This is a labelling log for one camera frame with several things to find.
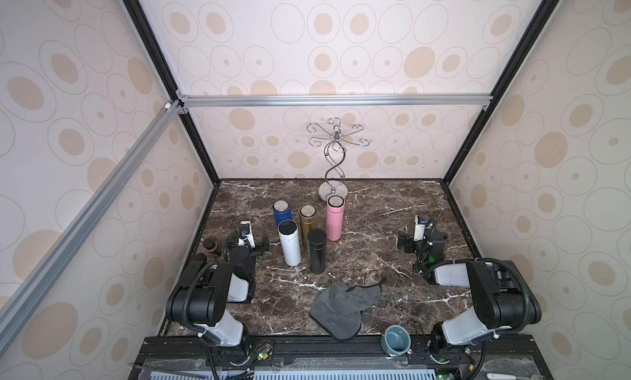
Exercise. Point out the white thermos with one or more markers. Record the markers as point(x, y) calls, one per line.
point(289, 240)

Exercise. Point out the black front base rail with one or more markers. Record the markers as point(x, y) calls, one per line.
point(320, 357)

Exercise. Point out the left diagonal aluminium rail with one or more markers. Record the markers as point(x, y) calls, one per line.
point(29, 296)

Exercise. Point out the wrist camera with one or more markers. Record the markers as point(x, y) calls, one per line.
point(422, 223)
point(245, 235)

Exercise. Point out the silver wire cup stand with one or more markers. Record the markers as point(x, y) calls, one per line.
point(333, 137)

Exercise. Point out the horizontal aluminium rail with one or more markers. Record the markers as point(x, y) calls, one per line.
point(336, 100)

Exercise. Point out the pink thermos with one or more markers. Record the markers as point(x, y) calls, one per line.
point(334, 217)

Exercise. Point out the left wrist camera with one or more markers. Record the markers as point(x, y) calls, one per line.
point(245, 235)

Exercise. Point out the dark capped spice jar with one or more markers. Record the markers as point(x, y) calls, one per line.
point(211, 248)

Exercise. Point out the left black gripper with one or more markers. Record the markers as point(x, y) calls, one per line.
point(258, 249)

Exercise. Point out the blue thermos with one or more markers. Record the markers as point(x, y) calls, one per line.
point(282, 211)

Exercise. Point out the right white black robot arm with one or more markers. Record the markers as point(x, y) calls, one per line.
point(503, 302)

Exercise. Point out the teal ceramic mug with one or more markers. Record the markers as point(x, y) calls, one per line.
point(395, 341)

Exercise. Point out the black thermos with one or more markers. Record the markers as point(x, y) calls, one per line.
point(317, 241)

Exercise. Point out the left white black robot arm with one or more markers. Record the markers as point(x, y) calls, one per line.
point(212, 279)

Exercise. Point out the gold thermos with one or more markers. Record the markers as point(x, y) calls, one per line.
point(308, 221)

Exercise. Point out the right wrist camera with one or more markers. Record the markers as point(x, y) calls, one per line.
point(422, 223)

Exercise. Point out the grey wiping cloth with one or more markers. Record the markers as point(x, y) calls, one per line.
point(338, 309)

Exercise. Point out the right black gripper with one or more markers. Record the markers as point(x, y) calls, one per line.
point(406, 240)

